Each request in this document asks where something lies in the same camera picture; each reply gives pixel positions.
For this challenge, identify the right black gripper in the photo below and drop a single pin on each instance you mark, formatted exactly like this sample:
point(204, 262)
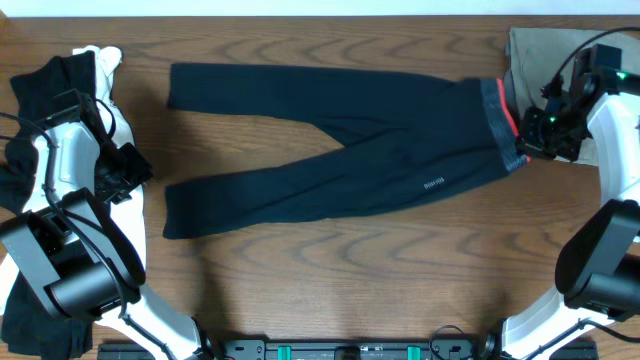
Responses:
point(529, 137)

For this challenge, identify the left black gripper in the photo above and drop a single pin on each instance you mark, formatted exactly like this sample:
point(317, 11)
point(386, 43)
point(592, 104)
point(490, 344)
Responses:
point(140, 172)

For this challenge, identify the black leggings grey red waistband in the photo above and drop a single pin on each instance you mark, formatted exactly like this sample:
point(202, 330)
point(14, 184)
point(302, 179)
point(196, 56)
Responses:
point(363, 143)

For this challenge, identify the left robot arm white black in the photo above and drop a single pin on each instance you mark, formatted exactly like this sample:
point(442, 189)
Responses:
point(70, 242)

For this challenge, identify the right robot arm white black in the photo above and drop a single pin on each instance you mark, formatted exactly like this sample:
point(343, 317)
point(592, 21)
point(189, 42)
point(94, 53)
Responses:
point(596, 278)

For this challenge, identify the folded khaki trousers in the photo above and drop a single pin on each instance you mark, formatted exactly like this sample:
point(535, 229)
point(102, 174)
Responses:
point(534, 56)

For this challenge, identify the black garment with white logo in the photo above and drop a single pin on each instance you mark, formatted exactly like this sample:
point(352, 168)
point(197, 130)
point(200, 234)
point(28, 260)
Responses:
point(26, 328)

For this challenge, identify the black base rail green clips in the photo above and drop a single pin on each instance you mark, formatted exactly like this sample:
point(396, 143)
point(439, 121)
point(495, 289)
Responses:
point(261, 350)

